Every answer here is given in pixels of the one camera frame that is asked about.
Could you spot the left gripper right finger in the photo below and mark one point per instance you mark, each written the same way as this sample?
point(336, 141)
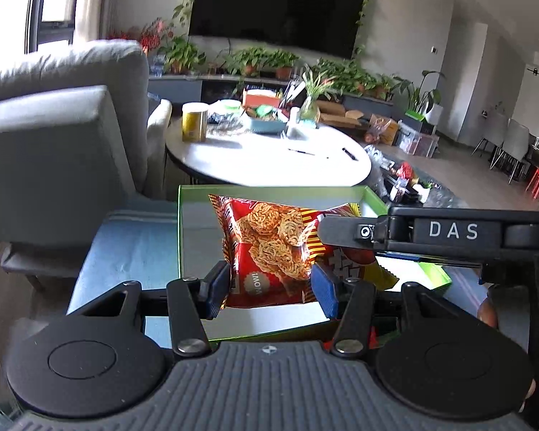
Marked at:
point(351, 302)

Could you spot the black marker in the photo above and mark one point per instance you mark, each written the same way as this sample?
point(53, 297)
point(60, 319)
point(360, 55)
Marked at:
point(346, 151)

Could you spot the glass vase with plant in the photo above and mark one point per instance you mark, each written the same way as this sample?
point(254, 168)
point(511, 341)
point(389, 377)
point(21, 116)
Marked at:
point(316, 84)

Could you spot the blue striped tablecloth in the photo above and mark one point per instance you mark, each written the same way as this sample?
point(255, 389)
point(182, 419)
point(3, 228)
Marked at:
point(142, 246)

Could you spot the black pen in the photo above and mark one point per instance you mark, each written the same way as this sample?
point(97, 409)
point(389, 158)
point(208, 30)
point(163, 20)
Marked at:
point(302, 152)

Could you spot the black wall television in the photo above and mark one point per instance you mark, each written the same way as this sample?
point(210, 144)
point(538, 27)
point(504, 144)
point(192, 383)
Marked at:
point(325, 26)

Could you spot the green cardboard box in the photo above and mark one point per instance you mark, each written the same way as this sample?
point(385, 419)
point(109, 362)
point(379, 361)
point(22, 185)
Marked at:
point(194, 207)

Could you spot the yellow tin can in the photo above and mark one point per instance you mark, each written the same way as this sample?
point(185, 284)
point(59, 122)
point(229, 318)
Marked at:
point(194, 121)

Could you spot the white dining chair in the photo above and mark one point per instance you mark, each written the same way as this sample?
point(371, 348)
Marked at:
point(515, 146)

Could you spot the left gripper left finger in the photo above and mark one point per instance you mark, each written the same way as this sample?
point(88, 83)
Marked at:
point(192, 300)

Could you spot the red flower decoration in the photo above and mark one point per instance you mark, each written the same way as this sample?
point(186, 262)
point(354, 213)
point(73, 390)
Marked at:
point(149, 36)

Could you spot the red plastic stool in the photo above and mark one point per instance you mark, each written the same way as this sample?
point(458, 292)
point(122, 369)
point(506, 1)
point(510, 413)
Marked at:
point(533, 186)

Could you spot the red noodle snack bag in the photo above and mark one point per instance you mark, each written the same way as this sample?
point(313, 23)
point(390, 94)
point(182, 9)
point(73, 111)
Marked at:
point(271, 248)

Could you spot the round white coffee table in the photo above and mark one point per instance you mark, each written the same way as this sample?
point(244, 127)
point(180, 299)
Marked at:
point(255, 160)

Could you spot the blue snack tray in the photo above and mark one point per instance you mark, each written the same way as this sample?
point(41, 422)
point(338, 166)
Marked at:
point(263, 119)

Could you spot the open cardboard box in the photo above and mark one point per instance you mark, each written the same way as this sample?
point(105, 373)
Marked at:
point(334, 114)

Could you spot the orange gift bag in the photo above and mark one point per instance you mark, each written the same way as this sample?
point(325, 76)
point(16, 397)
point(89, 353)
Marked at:
point(381, 130)

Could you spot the dark round side table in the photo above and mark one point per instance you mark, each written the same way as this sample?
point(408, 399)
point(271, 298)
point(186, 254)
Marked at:
point(396, 181)

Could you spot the grey tv cabinet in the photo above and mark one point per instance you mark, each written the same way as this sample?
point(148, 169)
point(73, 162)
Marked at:
point(179, 89)

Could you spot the grey sofa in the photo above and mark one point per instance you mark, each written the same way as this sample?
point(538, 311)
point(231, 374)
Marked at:
point(79, 136)

